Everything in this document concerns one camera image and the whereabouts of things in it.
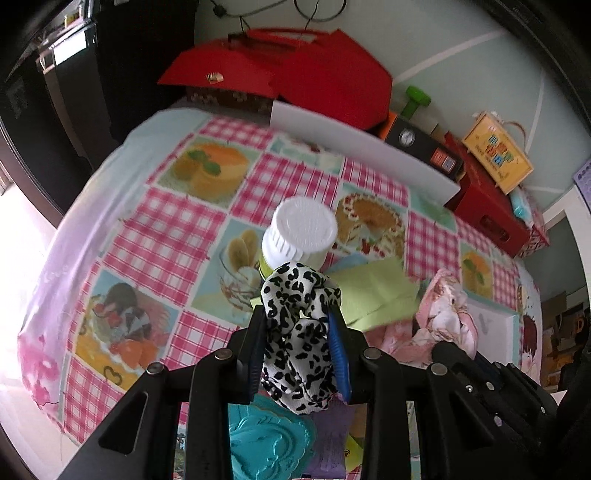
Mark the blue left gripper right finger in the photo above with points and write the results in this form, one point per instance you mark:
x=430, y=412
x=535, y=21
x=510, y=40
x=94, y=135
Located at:
x=337, y=338

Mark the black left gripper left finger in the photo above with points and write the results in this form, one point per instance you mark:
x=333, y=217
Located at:
x=249, y=360

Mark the leopard print scrunchie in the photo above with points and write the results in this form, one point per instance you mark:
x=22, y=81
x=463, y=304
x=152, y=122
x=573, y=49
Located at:
x=297, y=363

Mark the green microfiber cloth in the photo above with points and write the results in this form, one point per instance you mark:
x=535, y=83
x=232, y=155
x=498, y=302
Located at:
x=374, y=295

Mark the teal embossed silicone mat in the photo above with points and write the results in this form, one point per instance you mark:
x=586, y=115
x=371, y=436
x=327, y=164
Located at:
x=268, y=441

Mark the purple paper packet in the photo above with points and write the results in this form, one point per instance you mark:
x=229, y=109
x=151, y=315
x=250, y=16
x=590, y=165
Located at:
x=332, y=427

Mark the pink fluffy cloth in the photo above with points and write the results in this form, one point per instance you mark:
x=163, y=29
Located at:
x=442, y=316

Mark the white cap supplement bottle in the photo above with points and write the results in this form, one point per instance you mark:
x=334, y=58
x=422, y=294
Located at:
x=302, y=230

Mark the patchwork dessert print tablecloth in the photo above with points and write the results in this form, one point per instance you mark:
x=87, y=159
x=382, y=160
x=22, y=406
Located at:
x=130, y=344

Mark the white teal rimmed tray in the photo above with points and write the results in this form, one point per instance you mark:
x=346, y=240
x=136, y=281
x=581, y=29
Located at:
x=499, y=330

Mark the red cardboard box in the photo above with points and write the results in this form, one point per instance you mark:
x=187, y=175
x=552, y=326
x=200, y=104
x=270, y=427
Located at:
x=481, y=204

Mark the white long board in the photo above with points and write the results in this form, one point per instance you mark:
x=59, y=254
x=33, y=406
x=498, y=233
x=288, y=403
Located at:
x=363, y=147

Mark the pink patterned box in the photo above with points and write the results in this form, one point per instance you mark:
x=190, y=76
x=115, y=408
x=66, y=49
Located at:
x=538, y=234

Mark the black rectangular box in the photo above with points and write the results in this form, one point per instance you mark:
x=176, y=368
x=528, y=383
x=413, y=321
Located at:
x=402, y=134

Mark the light blue wipes pack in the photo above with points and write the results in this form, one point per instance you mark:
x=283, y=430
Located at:
x=521, y=206

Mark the dark floral box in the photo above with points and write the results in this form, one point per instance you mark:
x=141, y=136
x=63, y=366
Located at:
x=226, y=99

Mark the red gift bag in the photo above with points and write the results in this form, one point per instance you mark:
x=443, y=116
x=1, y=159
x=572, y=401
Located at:
x=328, y=73

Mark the yellow carton with handle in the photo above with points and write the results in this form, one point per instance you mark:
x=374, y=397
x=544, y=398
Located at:
x=498, y=152

